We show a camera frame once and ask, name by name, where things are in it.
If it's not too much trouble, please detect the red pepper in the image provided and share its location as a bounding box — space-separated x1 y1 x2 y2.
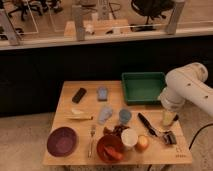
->
104 146 123 160

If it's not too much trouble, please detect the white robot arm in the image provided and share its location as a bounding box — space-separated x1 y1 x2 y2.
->
158 62 213 126

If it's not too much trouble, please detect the green plastic tray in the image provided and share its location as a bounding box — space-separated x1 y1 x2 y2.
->
121 72 166 105

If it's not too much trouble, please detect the small grey metal clip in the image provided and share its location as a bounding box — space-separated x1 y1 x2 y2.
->
163 131 177 145

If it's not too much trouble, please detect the white cup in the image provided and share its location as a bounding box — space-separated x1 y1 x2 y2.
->
121 128 138 149

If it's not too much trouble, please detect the blue-grey cup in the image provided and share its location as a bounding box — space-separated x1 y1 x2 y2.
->
119 109 132 124

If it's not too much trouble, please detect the brown dried food pile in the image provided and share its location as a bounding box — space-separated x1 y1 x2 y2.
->
103 125 128 137

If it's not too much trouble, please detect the red bowl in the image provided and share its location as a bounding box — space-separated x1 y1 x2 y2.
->
96 135 124 163

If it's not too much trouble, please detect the blue sponge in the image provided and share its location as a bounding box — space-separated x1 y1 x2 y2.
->
97 87 108 101

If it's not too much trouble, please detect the wooden table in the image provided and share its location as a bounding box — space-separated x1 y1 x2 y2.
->
43 81 192 165

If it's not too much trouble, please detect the silver fork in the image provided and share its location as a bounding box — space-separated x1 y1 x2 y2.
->
88 125 96 158

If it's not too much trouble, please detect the black rectangular block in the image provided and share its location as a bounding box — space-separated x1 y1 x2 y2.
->
72 88 86 103

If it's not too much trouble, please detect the purple bowl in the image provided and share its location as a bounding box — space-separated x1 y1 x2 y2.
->
47 127 78 157

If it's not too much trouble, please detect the black office chair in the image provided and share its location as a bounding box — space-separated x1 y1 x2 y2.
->
131 0 174 32

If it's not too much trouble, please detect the black handled tool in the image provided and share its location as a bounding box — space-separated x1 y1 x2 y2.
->
138 113 157 137

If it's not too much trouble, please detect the black cable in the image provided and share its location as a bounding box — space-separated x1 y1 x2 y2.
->
188 122 213 151

